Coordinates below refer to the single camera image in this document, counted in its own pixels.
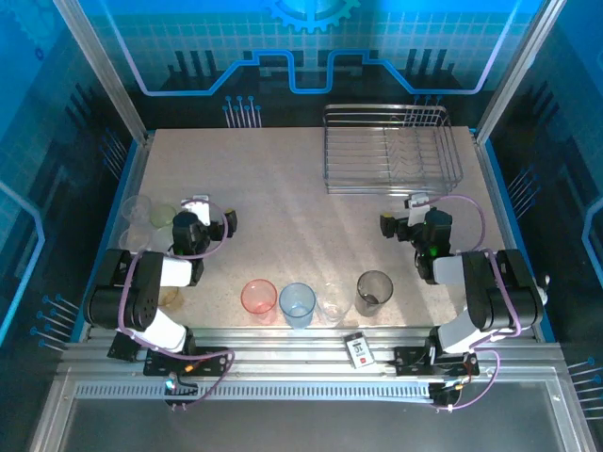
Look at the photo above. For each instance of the green transparent plastic cup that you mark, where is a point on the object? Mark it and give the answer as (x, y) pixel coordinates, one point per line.
(162, 216)

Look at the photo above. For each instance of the dark grey transparent cup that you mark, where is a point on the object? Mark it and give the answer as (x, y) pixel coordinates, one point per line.
(374, 294)

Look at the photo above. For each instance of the red transparent plastic cup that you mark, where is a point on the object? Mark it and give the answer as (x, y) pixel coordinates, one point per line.
(259, 301)

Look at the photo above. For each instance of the blue transparent plastic cup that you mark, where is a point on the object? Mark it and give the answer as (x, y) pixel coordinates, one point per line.
(297, 306)

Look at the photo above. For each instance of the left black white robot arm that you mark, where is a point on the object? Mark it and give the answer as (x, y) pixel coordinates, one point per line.
(141, 292)

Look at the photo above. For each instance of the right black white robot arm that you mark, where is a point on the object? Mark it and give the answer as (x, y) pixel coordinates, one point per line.
(494, 292)

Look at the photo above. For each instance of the amber transparent plastic cup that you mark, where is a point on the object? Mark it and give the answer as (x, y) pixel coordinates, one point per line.
(169, 299)

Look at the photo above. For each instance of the black white label card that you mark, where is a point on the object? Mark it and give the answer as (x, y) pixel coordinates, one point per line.
(359, 352)

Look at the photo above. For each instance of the white cloth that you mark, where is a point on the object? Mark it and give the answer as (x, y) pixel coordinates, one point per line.
(544, 287)

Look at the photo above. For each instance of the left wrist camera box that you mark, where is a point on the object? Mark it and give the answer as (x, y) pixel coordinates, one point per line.
(201, 212)

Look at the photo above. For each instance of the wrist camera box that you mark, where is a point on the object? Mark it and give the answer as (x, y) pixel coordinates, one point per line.
(201, 212)
(417, 209)

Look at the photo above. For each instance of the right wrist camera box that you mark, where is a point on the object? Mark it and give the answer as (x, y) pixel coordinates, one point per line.
(417, 209)

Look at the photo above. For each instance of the aluminium side rail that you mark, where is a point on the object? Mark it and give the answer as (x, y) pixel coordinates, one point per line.
(480, 140)
(145, 141)

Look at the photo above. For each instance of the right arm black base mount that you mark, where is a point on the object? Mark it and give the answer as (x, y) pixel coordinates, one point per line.
(410, 360)

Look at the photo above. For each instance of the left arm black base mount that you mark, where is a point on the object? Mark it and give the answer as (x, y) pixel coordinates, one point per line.
(212, 362)

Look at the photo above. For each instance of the black metal bracket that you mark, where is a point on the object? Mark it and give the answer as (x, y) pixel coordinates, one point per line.
(123, 348)

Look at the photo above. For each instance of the aluminium front rail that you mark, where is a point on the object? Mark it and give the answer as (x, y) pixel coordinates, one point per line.
(292, 348)

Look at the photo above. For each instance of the aluminium frame post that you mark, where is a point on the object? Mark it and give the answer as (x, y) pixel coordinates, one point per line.
(107, 75)
(514, 75)

